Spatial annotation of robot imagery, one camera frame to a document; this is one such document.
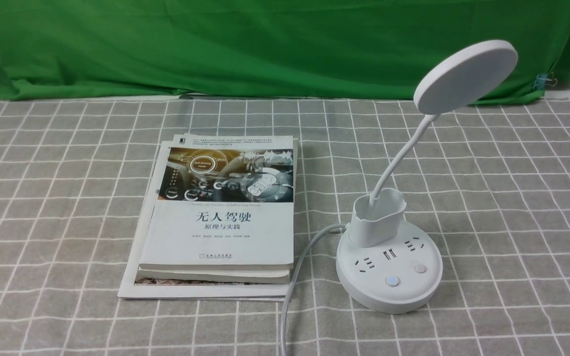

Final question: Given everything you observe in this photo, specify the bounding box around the green backdrop cloth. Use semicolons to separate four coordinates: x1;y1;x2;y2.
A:
0;0;570;103

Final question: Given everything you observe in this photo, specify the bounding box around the white middle book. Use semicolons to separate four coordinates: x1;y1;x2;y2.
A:
134;268;291;285

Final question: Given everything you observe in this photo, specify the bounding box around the large white bottom book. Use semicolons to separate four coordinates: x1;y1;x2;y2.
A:
118;134;298;300

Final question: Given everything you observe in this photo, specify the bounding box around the white lamp power cable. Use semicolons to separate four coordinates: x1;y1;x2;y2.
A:
278;222;348;356

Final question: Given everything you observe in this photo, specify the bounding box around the blue binder clip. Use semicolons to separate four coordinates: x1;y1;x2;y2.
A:
532;72;557;91

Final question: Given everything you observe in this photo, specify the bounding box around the white desk lamp with sockets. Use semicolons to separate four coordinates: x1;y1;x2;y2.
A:
335;39;518;314

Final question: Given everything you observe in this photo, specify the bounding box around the white self-driving textbook top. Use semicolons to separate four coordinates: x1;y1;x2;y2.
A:
140;135;298;270

